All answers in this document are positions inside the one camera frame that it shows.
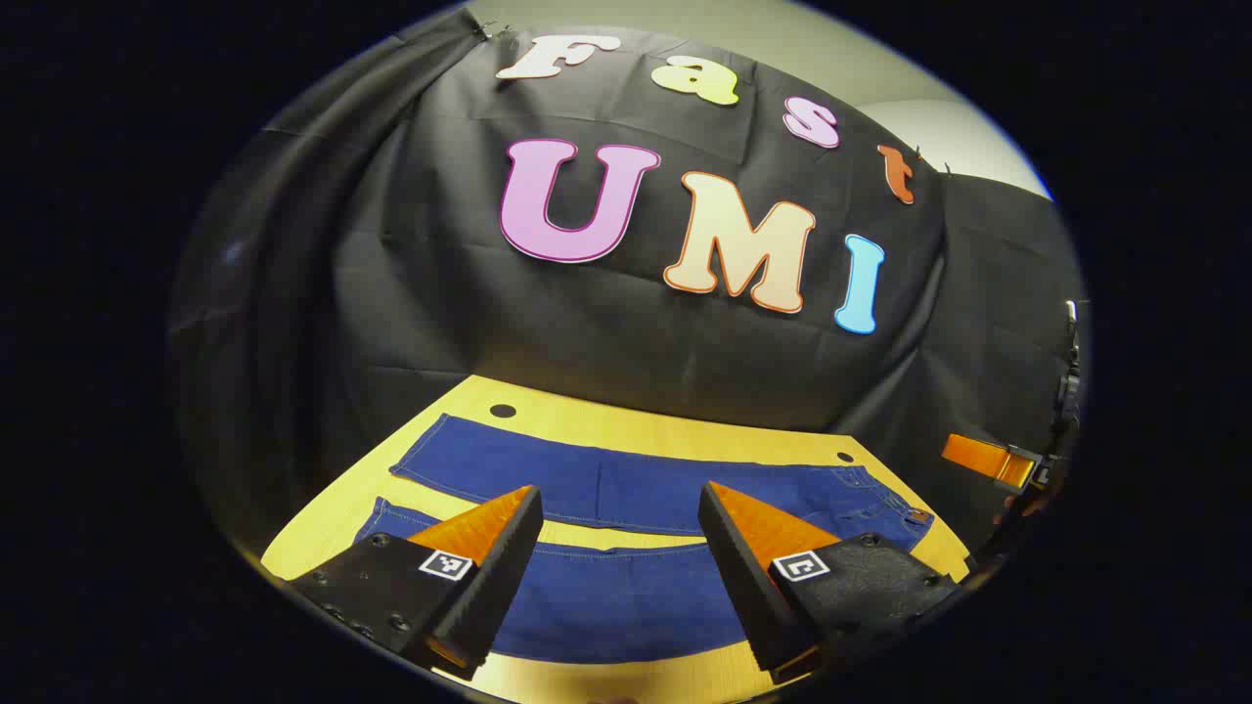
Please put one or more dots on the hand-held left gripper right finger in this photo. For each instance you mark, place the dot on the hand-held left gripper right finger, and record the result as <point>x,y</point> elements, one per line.
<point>748,577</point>

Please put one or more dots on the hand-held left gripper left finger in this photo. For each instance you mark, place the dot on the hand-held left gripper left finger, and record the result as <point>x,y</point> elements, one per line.
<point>494,577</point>

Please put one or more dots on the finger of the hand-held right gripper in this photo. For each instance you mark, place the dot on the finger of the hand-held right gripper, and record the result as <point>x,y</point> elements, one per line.
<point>983,458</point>

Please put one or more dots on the blue jeans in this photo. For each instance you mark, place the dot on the blue jeans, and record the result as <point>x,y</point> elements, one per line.
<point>626,489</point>

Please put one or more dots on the black backdrop cloth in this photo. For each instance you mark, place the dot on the black backdrop cloth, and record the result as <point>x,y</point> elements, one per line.
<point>606,323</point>

